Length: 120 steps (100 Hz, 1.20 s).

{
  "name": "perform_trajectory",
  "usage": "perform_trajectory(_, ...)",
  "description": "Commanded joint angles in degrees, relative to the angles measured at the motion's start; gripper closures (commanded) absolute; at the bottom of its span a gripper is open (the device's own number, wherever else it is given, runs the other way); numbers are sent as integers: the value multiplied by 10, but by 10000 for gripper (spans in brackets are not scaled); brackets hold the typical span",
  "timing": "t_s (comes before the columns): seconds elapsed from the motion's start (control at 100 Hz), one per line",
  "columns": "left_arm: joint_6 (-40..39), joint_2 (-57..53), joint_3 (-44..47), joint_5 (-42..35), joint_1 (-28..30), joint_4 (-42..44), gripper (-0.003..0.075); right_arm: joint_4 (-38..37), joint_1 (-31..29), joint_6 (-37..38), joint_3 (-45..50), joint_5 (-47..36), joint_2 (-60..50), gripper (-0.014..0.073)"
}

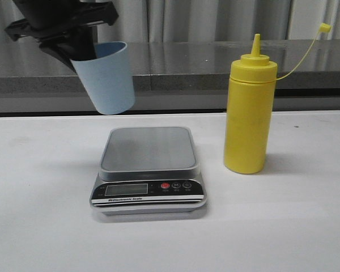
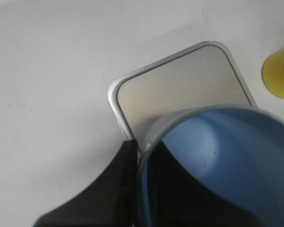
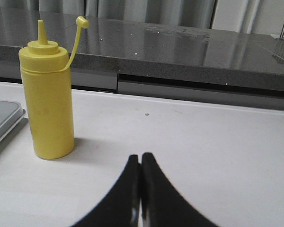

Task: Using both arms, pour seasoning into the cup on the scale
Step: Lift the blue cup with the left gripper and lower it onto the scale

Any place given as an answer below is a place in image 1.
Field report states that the digital kitchen scale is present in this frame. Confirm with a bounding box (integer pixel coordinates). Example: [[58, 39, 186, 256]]
[[90, 126, 207, 215]]

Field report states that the light blue plastic cup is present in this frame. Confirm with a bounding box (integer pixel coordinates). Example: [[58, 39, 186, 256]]
[[71, 41, 135, 115]]

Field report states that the grey curtain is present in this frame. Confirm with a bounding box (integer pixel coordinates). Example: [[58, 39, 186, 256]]
[[0, 0, 340, 44]]

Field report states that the yellow squeeze bottle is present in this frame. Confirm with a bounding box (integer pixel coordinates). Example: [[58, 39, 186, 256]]
[[223, 33, 280, 175]]

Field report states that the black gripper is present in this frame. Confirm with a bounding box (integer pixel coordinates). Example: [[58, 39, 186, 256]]
[[5, 0, 119, 66]]

